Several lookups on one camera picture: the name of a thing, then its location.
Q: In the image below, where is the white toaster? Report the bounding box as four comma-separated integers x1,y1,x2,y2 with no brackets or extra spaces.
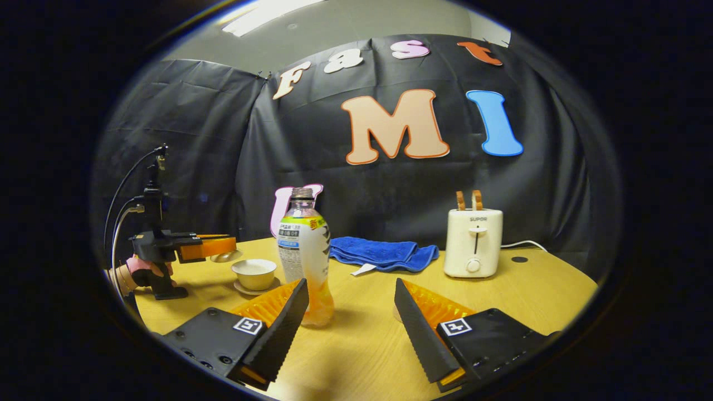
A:
443,208,504,279

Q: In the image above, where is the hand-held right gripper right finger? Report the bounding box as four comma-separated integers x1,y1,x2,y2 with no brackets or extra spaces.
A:
393,277,560,393

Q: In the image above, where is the clear water bottle printed label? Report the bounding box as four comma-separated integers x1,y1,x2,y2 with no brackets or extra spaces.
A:
277,188,335,327

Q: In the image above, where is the blue towel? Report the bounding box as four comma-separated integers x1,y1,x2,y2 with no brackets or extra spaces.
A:
330,237,439,276

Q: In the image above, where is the white toaster power cable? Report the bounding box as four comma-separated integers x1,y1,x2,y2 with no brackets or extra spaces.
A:
500,240,549,253

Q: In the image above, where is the black backdrop cloth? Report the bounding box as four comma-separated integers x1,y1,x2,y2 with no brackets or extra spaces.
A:
92,33,622,282

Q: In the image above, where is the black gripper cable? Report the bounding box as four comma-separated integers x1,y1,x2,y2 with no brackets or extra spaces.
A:
103,145,168,254

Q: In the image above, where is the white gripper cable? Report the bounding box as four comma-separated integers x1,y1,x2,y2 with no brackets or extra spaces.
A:
110,205,145,293

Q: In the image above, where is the cream ceramic teacup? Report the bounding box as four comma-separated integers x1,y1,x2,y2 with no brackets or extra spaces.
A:
231,258,277,291

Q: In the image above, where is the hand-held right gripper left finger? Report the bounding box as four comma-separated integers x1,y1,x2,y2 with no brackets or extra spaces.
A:
162,277,310,390

